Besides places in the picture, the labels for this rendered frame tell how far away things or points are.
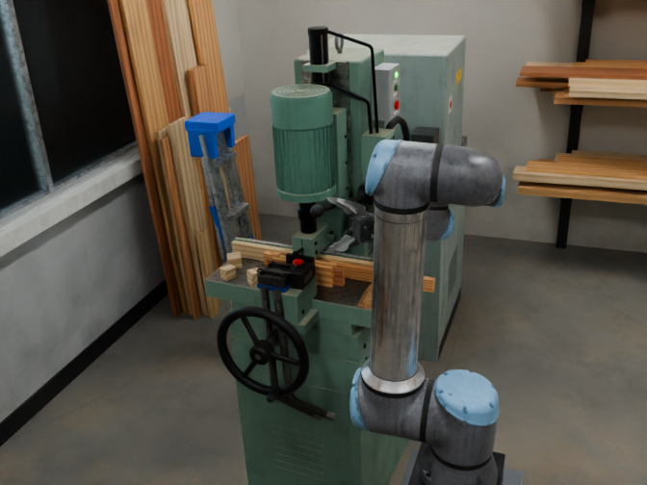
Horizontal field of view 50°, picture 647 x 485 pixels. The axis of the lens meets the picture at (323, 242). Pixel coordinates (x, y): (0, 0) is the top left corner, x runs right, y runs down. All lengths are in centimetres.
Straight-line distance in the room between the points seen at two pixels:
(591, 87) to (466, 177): 244
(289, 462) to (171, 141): 168
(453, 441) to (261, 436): 94
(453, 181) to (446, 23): 294
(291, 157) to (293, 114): 12
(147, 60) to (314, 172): 168
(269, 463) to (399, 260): 124
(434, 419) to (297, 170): 79
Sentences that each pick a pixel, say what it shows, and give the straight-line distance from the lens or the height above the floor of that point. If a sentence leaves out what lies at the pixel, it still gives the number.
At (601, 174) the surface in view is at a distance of 393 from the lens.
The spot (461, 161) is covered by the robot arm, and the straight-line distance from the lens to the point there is 138.
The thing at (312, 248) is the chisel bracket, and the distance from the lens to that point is 211.
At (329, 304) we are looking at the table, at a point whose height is 89.
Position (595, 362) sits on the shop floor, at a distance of 349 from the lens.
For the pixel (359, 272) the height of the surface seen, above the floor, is 93.
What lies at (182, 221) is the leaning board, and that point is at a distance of 358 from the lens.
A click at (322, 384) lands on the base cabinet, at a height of 60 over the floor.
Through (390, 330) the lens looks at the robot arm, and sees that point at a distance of 156.
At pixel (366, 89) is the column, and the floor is 143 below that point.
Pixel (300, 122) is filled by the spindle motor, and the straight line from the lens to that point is 194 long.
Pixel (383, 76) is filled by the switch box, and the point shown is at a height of 146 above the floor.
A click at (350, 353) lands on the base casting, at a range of 209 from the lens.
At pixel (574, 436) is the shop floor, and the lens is 304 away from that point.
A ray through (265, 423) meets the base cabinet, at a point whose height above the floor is 39.
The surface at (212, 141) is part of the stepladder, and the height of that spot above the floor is 108.
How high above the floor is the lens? 192
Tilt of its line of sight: 25 degrees down
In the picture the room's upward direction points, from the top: 3 degrees counter-clockwise
